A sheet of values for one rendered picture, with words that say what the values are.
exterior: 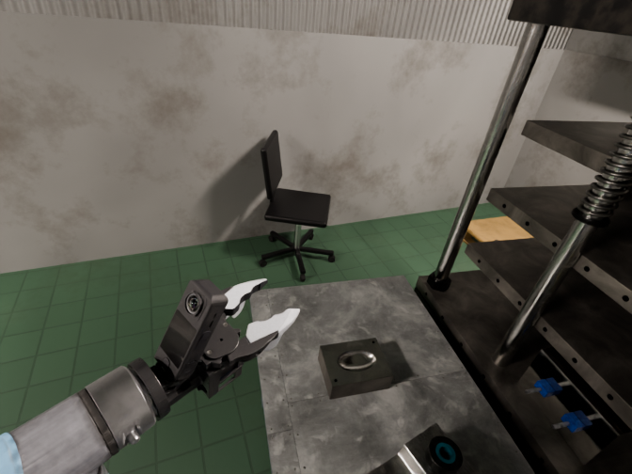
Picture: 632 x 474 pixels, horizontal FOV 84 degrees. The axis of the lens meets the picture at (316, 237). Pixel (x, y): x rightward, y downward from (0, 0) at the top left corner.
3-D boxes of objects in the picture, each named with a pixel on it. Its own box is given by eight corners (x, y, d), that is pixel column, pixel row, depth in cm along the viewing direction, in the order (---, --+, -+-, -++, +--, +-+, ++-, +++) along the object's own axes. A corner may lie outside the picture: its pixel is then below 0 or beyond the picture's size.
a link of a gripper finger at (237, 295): (248, 292, 57) (211, 331, 51) (251, 266, 54) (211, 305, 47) (264, 300, 57) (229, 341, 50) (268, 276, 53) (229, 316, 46)
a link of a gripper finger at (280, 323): (292, 327, 54) (235, 350, 49) (299, 303, 50) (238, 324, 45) (303, 344, 52) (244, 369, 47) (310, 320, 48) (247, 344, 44)
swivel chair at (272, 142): (313, 230, 327) (324, 126, 272) (345, 273, 282) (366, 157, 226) (247, 243, 303) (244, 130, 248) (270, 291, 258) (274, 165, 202)
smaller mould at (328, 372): (329, 400, 108) (332, 387, 104) (317, 358, 120) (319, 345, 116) (388, 388, 113) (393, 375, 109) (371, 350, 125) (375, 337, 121)
